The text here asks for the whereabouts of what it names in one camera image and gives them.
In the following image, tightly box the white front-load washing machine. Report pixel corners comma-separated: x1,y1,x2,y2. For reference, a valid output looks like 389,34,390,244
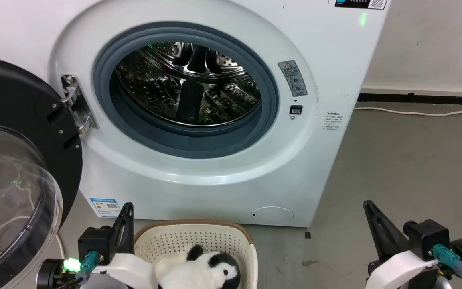
0,0,392,228

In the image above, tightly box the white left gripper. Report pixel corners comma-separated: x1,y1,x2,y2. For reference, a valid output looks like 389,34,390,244
83,203,159,289

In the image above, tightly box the small printed text sticker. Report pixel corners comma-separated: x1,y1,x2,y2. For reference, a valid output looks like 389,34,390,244
323,112,342,132

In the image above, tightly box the silver door hinge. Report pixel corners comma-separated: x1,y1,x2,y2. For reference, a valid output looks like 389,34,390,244
61,74,99,135

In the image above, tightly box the black and white panda plush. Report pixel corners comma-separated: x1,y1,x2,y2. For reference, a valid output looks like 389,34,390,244
157,245,241,289

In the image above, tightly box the cream perforated laundry basket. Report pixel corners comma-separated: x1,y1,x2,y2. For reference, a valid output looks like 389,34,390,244
134,219,259,289

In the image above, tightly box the teal-plug right gripper cable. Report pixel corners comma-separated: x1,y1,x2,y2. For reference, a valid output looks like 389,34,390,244
432,244,462,289

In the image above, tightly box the round white filter cover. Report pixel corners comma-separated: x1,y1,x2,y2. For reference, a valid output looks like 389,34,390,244
251,206,295,226

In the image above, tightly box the teal-plug left gripper cable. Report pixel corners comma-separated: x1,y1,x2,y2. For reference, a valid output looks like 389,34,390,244
57,251,100,289

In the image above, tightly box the stainless steel washer drum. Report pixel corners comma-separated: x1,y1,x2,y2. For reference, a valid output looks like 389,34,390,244
115,41,263,128

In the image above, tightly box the dark sticker with QR code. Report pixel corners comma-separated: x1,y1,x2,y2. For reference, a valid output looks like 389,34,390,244
334,0,388,10

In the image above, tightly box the grey warning sticker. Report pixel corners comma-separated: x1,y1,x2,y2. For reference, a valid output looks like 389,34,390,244
278,60,308,98

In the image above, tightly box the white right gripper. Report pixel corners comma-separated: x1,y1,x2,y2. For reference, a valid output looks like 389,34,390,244
363,200,440,289

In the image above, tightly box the white floor cable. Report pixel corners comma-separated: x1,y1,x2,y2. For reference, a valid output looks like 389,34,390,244
353,105,462,118

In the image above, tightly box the open washing machine door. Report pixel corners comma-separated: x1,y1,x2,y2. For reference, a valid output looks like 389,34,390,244
0,54,84,289

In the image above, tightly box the grey rubber door gasket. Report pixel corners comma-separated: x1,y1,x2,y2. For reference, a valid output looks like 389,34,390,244
93,22,280,159

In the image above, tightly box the blue energy label sticker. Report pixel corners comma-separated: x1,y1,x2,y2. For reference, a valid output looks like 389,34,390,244
90,197,122,218

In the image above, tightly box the teal-plug gripper cable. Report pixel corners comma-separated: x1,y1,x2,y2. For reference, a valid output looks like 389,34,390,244
57,251,100,289
432,244,462,289

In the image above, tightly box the black baseboard strip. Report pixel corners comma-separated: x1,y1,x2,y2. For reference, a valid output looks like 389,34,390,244
357,92,462,106

